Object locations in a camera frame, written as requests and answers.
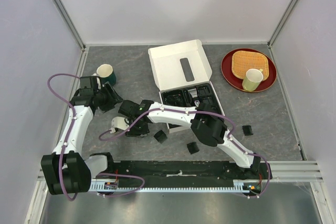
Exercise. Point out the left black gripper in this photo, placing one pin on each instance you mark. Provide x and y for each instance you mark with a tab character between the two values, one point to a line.
113	98

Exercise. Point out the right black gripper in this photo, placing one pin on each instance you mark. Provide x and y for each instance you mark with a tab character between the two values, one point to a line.
133	132

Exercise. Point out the black comb guard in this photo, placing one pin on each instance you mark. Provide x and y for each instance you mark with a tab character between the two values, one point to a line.
247	130
193	148
160	136

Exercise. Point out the silver black hair clipper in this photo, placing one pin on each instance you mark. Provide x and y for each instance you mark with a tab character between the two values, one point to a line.
194	96

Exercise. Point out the white cardboard box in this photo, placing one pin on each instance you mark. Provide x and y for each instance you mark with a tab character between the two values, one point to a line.
179	65

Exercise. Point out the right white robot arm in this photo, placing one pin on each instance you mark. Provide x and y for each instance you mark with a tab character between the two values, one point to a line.
209	127

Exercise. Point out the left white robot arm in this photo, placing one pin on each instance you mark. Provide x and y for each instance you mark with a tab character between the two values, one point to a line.
64	170

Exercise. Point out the dark green mug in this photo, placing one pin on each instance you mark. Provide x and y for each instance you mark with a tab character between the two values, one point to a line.
105	74

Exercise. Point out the black comb guard front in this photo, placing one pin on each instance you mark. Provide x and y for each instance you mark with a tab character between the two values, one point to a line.
193	148

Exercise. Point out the black plastic tray insert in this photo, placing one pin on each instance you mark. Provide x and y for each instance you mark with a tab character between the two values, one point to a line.
181	98

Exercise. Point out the red round tray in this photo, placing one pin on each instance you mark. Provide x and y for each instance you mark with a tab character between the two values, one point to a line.
237	82

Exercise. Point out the woven bamboo mat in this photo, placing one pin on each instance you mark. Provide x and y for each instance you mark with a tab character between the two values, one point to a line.
243	60

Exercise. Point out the light green cup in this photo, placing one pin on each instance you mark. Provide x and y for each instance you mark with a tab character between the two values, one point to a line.
252	79

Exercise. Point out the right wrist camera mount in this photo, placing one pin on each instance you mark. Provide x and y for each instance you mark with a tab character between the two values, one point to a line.
119	124

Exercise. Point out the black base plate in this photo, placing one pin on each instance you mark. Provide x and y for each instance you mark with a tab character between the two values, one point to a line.
185	174

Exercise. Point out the white slotted cable duct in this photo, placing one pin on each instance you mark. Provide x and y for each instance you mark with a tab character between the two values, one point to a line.
104	187

